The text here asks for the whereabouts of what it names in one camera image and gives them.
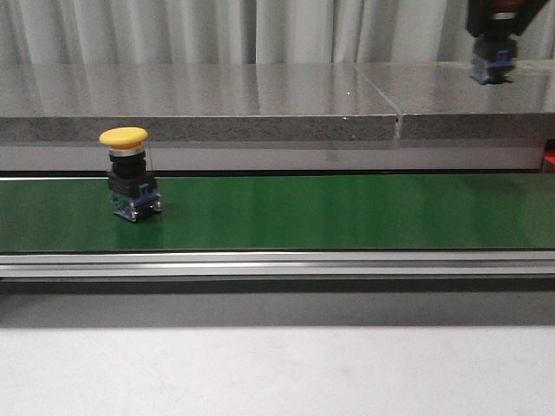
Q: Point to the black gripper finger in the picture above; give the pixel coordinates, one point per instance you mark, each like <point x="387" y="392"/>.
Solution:
<point x="525" y="12"/>
<point x="478" y="15"/>

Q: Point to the grey stone slab right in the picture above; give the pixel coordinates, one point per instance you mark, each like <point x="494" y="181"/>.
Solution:
<point x="440" y="100"/>

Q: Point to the grey stone slab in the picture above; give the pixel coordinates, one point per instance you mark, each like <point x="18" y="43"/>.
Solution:
<point x="440" y="100"/>
<point x="184" y="103"/>

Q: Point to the red plastic tray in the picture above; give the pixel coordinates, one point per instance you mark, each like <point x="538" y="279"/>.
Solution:
<point x="548" y="165"/>

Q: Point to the green conveyor belt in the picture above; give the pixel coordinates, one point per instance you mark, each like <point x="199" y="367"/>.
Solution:
<point x="330" y="212"/>

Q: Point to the white base panel under slab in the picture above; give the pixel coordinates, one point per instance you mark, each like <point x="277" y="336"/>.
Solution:
<point x="286" y="156"/>

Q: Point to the white curtain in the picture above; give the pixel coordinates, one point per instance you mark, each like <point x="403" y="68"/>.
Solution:
<point x="233" y="32"/>

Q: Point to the grey stone slab left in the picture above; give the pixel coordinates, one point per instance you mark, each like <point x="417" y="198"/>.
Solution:
<point x="184" y="103"/>

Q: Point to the aluminium conveyor frame rail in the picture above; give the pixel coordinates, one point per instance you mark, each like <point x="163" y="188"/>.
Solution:
<point x="277" y="271"/>

